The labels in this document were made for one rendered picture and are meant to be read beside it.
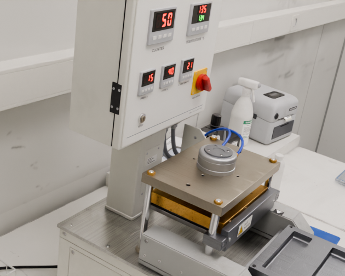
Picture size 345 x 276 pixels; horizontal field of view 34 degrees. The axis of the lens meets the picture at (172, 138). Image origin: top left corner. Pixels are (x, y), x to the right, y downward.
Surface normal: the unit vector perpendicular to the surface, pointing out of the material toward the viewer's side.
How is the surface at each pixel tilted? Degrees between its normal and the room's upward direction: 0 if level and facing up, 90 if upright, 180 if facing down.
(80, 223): 0
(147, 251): 90
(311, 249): 0
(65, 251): 90
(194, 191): 0
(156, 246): 90
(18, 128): 90
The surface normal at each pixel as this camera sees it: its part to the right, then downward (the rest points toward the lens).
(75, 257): -0.54, 0.27
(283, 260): 0.14, -0.91
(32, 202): 0.81, 0.33
